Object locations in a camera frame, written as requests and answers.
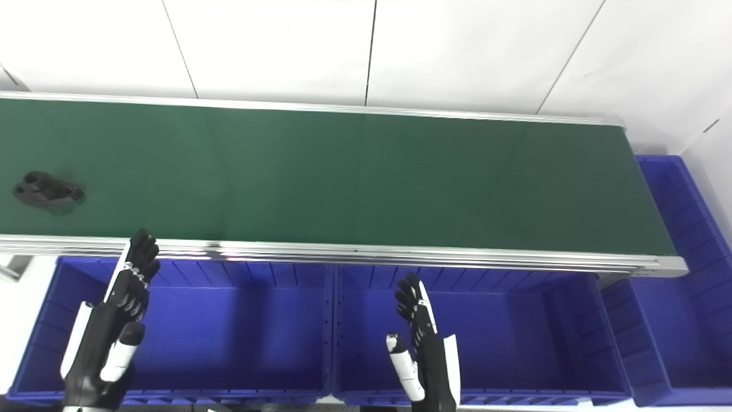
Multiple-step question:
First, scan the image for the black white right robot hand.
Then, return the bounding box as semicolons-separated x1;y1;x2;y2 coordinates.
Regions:
386;273;462;412

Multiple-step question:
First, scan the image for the black flanged machine part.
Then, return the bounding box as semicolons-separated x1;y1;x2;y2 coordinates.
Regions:
13;171;85;208

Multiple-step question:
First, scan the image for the green conveyor belt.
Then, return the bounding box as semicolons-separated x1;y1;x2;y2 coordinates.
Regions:
0;97;679;257

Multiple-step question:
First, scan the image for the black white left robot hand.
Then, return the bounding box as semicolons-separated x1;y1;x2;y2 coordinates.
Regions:
61;229;161;410

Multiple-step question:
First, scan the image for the large blue plastic bin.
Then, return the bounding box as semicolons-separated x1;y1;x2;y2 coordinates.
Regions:
599;154;732;408
332;263;633;408
3;256;336;406

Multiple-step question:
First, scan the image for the grey conveyor support leg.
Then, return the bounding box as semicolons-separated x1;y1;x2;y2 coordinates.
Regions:
0;255;33;282

